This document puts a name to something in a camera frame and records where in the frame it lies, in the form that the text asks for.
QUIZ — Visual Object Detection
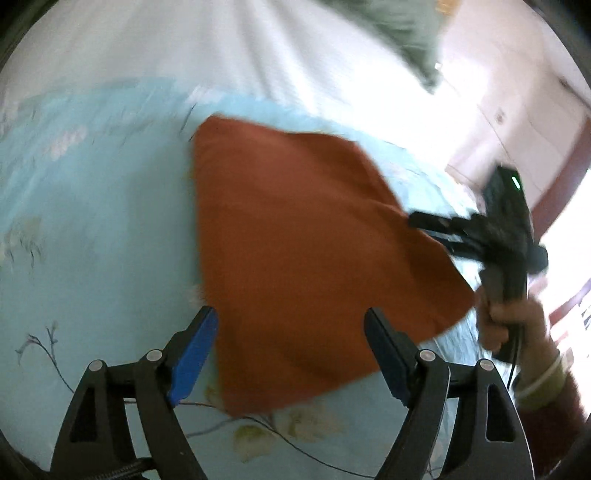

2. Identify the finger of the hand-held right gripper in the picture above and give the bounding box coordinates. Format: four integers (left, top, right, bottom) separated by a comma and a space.
429, 232, 485, 262
407, 210, 476, 238

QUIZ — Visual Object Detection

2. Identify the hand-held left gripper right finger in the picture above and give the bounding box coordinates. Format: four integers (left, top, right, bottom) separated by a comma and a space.
363, 306, 535, 480

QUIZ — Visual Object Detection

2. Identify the white striped duvet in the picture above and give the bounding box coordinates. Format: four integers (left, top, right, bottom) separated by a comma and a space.
0, 0, 462, 155

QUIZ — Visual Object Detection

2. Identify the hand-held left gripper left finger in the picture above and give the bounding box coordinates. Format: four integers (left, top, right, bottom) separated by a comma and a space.
48, 305, 220, 480

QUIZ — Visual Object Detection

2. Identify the pale bangle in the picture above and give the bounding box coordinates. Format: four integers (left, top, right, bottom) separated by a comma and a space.
513, 350, 574, 412

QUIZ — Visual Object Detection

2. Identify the green cloth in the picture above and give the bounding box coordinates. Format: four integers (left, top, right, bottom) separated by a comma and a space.
318, 0, 447, 96

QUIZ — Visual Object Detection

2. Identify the light blue floral bedsheet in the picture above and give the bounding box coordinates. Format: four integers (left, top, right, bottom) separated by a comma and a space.
0, 78, 492, 480

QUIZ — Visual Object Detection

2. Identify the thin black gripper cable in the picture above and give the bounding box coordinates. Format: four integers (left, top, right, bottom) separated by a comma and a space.
505, 323, 523, 394

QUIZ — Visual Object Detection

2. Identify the white wardrobe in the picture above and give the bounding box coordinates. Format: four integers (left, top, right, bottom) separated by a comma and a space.
441, 0, 591, 210

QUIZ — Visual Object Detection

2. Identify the person's right forearm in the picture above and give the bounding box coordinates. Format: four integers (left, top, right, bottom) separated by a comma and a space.
512, 348, 591, 480

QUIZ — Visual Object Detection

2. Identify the person's right hand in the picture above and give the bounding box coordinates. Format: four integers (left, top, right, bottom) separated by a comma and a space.
475, 285, 553, 366

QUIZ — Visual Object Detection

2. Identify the orange knit sweater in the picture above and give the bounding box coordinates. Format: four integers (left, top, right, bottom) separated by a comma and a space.
191, 114, 477, 417

